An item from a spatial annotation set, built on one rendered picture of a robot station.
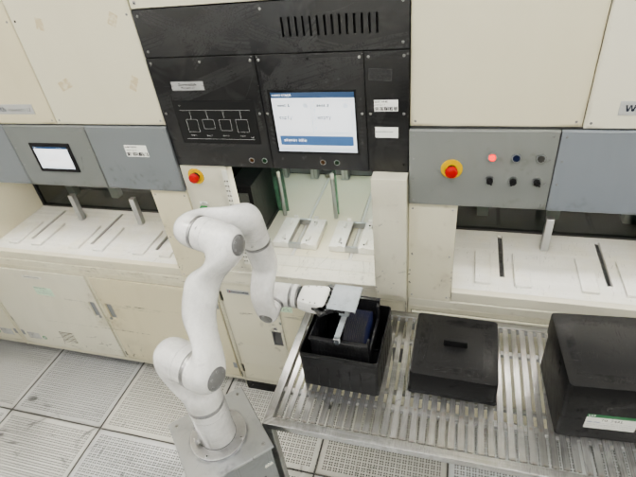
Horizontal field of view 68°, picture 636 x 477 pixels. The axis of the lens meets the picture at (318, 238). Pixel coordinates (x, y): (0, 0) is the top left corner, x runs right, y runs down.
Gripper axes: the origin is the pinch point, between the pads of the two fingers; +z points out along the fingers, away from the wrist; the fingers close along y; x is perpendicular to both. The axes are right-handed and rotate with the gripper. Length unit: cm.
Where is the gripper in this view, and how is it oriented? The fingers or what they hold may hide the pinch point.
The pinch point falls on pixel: (342, 302)
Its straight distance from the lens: 163.7
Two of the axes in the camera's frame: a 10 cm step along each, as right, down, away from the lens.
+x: -1.1, -8.0, -5.9
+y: -2.9, 5.9, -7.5
